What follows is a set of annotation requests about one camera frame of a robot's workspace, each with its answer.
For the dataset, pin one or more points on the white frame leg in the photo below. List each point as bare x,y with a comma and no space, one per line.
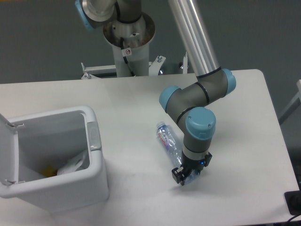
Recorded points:
293,104

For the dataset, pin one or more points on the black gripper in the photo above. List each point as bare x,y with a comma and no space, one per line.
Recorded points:
189,165

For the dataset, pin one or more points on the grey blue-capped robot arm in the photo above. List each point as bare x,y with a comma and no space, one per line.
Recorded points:
130,31

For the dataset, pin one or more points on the white plastic trash can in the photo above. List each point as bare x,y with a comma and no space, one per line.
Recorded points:
30,143

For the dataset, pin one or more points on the black device at edge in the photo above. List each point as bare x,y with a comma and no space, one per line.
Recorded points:
293,201

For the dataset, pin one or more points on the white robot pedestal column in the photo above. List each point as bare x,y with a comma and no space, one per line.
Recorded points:
135,58

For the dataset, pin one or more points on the clear plastic water bottle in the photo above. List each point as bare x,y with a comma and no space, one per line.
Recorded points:
173,147

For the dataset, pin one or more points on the white metal base frame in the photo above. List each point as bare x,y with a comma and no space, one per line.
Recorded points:
159,66

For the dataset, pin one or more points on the yellow trash item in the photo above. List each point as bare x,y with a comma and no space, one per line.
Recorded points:
49,171

